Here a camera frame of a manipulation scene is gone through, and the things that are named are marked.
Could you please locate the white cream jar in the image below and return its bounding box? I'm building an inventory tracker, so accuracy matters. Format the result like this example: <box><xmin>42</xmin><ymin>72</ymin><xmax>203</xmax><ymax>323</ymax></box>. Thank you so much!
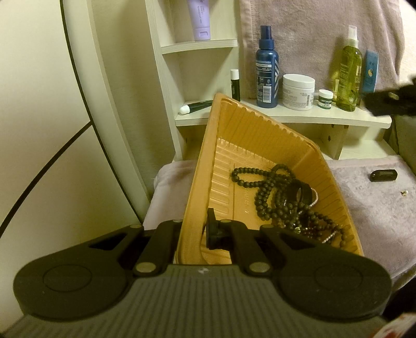
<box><xmin>282</xmin><ymin>74</ymin><xmax>316</xmax><ymax>111</ymax></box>

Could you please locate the silver rhinestone chain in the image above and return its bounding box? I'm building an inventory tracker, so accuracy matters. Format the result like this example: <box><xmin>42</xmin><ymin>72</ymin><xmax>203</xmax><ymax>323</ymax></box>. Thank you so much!
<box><xmin>310</xmin><ymin>187</ymin><xmax>347</xmax><ymax>244</ymax></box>

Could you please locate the black cuff bracelet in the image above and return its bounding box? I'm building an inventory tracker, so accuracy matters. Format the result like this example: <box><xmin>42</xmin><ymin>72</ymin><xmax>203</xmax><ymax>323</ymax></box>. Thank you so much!
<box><xmin>288</xmin><ymin>181</ymin><xmax>317</xmax><ymax>209</ymax></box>

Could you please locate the purple cosmetic tube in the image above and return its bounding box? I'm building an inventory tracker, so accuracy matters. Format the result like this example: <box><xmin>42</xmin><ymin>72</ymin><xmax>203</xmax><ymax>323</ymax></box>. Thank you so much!
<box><xmin>187</xmin><ymin>0</ymin><xmax>212</xmax><ymax>41</ymax></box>

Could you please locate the dark small-bead necklace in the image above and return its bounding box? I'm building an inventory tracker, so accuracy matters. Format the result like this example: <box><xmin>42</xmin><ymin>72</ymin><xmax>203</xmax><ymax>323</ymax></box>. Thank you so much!
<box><xmin>276</xmin><ymin>201</ymin><xmax>356</xmax><ymax>251</ymax></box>

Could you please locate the white-capped lip balm stick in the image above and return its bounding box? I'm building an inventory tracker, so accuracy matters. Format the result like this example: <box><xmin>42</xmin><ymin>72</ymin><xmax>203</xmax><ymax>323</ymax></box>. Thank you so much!
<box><xmin>230</xmin><ymin>68</ymin><xmax>242</xmax><ymax>101</ymax></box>

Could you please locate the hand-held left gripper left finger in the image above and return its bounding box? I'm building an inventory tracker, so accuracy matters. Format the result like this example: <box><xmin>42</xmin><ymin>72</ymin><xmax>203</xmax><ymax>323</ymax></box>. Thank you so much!
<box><xmin>88</xmin><ymin>219</ymin><xmax>183</xmax><ymax>277</ymax></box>

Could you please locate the red and white packet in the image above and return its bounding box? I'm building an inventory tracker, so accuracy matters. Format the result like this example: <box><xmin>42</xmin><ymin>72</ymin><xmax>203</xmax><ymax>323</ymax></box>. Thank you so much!
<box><xmin>370</xmin><ymin>314</ymin><xmax>416</xmax><ymax>338</ymax></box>

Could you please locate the grey cushion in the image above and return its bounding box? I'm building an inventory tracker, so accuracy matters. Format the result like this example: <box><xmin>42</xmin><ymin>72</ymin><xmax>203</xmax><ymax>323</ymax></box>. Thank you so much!
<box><xmin>388</xmin><ymin>114</ymin><xmax>416</xmax><ymax>163</ymax></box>

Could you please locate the small black box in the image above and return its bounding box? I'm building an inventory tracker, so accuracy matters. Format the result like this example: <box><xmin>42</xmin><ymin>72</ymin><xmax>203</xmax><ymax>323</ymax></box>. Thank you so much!
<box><xmin>370</xmin><ymin>169</ymin><xmax>398</xmax><ymax>183</ymax></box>

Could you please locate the orange plastic tray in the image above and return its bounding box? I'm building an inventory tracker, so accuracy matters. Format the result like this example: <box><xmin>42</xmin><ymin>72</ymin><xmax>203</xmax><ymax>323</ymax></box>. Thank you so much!
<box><xmin>175</xmin><ymin>92</ymin><xmax>365</xmax><ymax>265</ymax></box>

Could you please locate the blue spray bottle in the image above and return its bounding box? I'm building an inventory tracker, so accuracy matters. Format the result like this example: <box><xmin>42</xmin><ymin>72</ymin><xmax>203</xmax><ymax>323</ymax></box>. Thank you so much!
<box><xmin>256</xmin><ymin>25</ymin><xmax>280</xmax><ymax>108</ymax></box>

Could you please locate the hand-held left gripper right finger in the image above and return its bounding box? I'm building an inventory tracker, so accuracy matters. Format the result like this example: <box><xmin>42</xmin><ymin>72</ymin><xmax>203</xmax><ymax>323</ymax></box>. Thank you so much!
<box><xmin>203</xmin><ymin>208</ymin><xmax>313</xmax><ymax>277</ymax></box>

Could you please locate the blue and white tube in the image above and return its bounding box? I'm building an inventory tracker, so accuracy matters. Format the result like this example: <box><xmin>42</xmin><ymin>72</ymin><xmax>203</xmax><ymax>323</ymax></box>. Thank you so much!
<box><xmin>361</xmin><ymin>49</ymin><xmax>380</xmax><ymax>95</ymax></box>

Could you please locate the pink fleece blanket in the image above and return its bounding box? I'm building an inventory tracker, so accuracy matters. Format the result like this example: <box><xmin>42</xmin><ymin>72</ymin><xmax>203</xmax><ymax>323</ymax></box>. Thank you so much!
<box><xmin>145</xmin><ymin>154</ymin><xmax>416</xmax><ymax>283</ymax></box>

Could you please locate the yellow-green spray bottle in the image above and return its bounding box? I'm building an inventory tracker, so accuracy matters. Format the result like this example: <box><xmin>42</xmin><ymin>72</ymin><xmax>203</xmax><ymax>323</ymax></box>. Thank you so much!
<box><xmin>335</xmin><ymin>25</ymin><xmax>363</xmax><ymax>112</ymax></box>

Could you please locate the pink hanging towel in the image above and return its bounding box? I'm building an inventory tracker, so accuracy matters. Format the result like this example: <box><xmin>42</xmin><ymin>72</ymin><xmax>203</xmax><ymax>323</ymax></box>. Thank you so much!
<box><xmin>239</xmin><ymin>0</ymin><xmax>407</xmax><ymax>101</ymax></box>

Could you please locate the small green-labelled jar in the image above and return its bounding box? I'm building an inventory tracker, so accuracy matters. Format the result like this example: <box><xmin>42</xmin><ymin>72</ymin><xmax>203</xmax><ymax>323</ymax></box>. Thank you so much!
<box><xmin>318</xmin><ymin>89</ymin><xmax>334</xmax><ymax>109</ymax></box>

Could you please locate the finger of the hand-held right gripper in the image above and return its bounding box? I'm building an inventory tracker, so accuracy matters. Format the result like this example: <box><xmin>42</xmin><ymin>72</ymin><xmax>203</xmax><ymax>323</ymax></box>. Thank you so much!
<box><xmin>362</xmin><ymin>75</ymin><xmax>416</xmax><ymax>116</ymax></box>

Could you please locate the cream curved side panel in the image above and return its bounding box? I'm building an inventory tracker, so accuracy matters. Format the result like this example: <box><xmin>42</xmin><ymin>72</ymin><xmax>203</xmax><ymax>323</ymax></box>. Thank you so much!
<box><xmin>60</xmin><ymin>0</ymin><xmax>157</xmax><ymax>228</ymax></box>

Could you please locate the cream wooden shelf unit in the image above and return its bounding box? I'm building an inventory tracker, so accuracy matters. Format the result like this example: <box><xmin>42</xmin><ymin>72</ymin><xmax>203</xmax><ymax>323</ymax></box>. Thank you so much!
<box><xmin>145</xmin><ymin>0</ymin><xmax>402</xmax><ymax>161</ymax></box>

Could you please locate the black large-bead necklace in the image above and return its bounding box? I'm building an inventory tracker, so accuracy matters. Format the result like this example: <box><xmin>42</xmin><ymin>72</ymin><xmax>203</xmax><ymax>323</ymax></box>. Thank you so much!
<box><xmin>231</xmin><ymin>163</ymin><xmax>321</xmax><ymax>225</ymax></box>

